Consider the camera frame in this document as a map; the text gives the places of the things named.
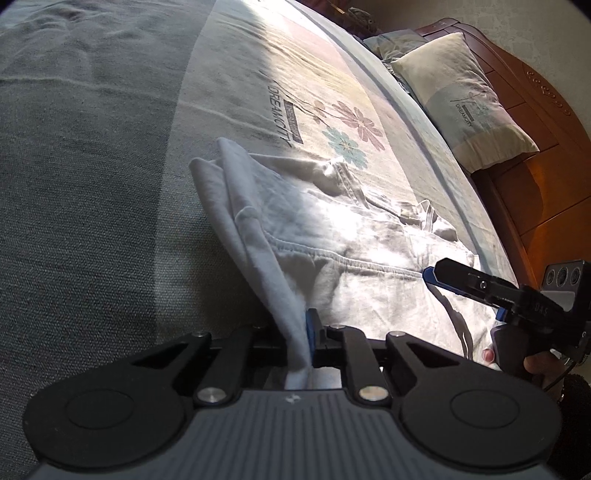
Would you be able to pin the blue-grey pillow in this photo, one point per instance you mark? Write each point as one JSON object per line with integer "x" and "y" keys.
{"x": 392, "y": 44}

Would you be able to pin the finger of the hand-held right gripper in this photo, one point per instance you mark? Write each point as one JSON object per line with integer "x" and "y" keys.
{"x": 475, "y": 286}

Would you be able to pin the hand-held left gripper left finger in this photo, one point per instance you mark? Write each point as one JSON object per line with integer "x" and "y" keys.
{"x": 235, "y": 355}

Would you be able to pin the wooden headboard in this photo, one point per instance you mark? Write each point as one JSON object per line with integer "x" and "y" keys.
{"x": 545, "y": 184}

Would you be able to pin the cream pillow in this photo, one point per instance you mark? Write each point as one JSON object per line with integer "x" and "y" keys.
{"x": 461, "y": 97}

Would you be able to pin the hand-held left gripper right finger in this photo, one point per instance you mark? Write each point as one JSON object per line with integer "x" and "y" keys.
{"x": 310, "y": 337}

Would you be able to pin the small grey bundle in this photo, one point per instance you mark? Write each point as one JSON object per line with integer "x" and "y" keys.
{"x": 362, "y": 16}

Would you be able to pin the pastel patchwork bed sheet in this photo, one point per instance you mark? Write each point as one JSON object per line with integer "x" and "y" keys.
{"x": 115, "y": 184}

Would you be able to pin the white printed t-shirt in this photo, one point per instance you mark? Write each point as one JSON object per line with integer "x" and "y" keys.
{"x": 346, "y": 240}

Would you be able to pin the person's right hand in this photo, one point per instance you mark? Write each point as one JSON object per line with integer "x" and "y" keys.
{"x": 549, "y": 367}

